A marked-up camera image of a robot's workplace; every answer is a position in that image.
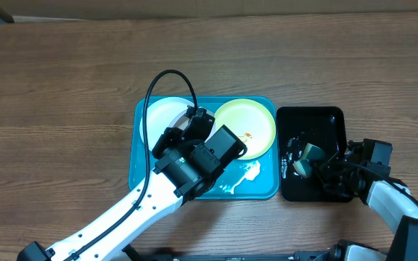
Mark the black rectangular tray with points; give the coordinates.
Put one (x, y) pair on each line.
(296, 127)

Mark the green rimmed plate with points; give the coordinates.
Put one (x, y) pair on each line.
(251, 122)

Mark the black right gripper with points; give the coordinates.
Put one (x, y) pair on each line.
(323, 170)

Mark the white foam spill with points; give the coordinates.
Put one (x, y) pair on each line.
(250, 171)

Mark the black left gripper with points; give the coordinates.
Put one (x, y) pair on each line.
(170, 137)

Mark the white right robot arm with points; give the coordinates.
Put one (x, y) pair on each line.
(391, 199)

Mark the teal plastic tray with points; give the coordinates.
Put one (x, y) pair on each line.
(264, 186)

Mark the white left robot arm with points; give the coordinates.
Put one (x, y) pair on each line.
(112, 231)

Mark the white plate with ketchup streak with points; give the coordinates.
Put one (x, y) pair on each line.
(160, 114)

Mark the white plate with red smears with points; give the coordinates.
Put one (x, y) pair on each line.
(180, 121)

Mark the green yellow sponge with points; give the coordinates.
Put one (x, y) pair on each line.
(310, 154)

